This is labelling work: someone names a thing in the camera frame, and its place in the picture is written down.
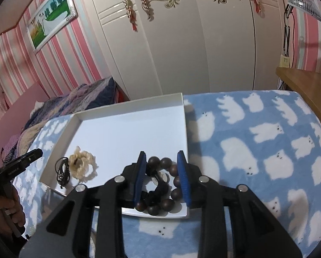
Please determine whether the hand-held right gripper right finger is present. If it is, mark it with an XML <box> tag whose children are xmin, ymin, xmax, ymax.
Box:
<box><xmin>176</xmin><ymin>150</ymin><xmax>302</xmax><ymax>258</ymax></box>

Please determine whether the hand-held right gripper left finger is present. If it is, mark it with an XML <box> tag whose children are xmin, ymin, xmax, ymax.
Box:
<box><xmin>19</xmin><ymin>151</ymin><xmax>147</xmax><ymax>258</ymax></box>

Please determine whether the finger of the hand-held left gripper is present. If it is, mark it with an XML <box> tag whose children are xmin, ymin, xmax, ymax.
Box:
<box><xmin>0</xmin><ymin>148</ymin><xmax>43</xmax><ymax>187</ymax></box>

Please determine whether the brown wooden bead bracelet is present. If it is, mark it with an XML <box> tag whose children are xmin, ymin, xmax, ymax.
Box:
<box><xmin>135</xmin><ymin>157</ymin><xmax>184</xmax><ymax>216</ymax></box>

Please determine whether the white shallow box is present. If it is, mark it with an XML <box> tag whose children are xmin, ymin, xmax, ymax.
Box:
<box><xmin>39</xmin><ymin>93</ymin><xmax>190</xmax><ymax>218</ymax></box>

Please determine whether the cream scrunchie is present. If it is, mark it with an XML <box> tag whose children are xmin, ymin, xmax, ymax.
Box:
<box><xmin>69</xmin><ymin>146</ymin><xmax>99</xmax><ymax>180</ymax></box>

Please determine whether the pink headboard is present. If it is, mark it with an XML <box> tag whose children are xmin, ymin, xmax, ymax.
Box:
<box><xmin>0</xmin><ymin>82</ymin><xmax>51</xmax><ymax>131</ymax></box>

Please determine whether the patterned purple quilt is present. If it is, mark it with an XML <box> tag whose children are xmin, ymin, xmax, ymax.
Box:
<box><xmin>1</xmin><ymin>76</ymin><xmax>129</xmax><ymax>164</ymax></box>

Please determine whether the blue blanket with white bears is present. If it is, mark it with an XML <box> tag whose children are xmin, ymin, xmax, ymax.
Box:
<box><xmin>13</xmin><ymin>89</ymin><xmax>321</xmax><ymax>258</ymax></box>

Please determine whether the white wardrobe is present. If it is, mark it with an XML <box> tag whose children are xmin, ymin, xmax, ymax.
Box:
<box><xmin>85</xmin><ymin>0</ymin><xmax>290</xmax><ymax>103</ymax></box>

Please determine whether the framed wedding photo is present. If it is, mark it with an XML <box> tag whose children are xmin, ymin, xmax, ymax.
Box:
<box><xmin>26</xmin><ymin>0</ymin><xmax>78</xmax><ymax>55</ymax></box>

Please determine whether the wooden desk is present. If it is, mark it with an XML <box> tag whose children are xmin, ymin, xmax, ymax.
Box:
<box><xmin>275</xmin><ymin>67</ymin><xmax>321</xmax><ymax>151</ymax></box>

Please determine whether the heat lamp on stand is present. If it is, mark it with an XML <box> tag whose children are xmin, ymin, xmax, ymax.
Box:
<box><xmin>282</xmin><ymin>0</ymin><xmax>321</xmax><ymax>68</ymax></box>

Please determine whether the black cord necklace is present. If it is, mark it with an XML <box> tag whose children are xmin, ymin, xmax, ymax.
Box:
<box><xmin>55</xmin><ymin>157</ymin><xmax>71</xmax><ymax>189</ymax></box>

